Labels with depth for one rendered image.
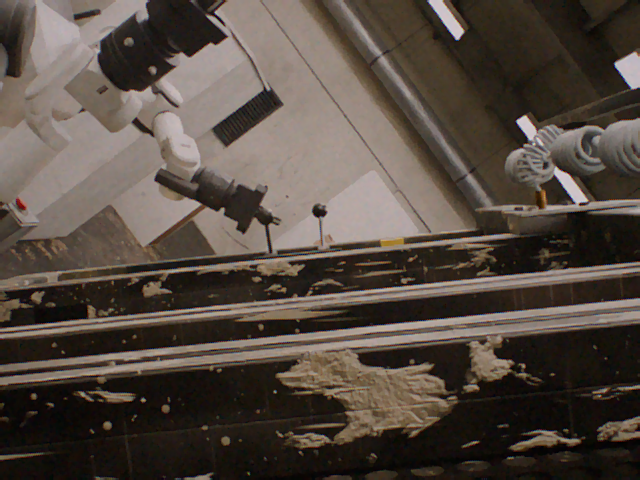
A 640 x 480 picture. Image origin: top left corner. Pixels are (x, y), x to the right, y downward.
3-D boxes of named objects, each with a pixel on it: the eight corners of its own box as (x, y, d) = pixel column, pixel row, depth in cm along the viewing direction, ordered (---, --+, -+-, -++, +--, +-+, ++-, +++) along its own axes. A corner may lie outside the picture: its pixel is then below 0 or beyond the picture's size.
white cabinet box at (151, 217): (121, 199, 685) (178, 156, 682) (155, 246, 685) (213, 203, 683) (106, 197, 639) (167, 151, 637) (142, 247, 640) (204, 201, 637)
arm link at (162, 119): (166, 169, 169) (155, 128, 182) (197, 143, 167) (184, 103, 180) (134, 145, 162) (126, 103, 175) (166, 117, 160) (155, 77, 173)
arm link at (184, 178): (209, 200, 165) (167, 179, 165) (223, 164, 160) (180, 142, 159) (191, 221, 156) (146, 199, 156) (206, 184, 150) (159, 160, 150)
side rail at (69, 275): (71, 311, 183) (66, 270, 183) (479, 268, 183) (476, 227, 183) (63, 314, 177) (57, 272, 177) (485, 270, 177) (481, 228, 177)
